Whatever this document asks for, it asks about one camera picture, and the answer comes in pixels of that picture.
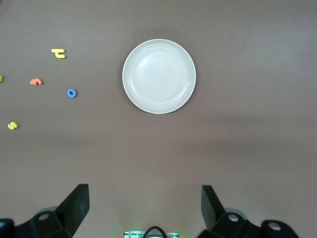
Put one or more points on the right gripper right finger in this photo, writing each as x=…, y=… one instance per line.
x=215, y=218

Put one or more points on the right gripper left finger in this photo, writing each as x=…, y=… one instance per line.
x=69, y=218

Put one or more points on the blue letter o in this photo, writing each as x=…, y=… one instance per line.
x=68, y=93

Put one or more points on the orange letter m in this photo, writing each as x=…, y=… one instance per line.
x=36, y=81

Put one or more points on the yellow letter h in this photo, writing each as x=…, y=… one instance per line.
x=58, y=53

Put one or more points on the brown table cover sheet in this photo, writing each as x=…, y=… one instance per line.
x=223, y=148

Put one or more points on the yellow letter s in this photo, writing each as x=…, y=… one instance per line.
x=13, y=125

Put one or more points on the beige plate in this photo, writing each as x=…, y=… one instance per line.
x=158, y=77

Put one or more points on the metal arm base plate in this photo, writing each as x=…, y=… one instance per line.
x=128, y=234

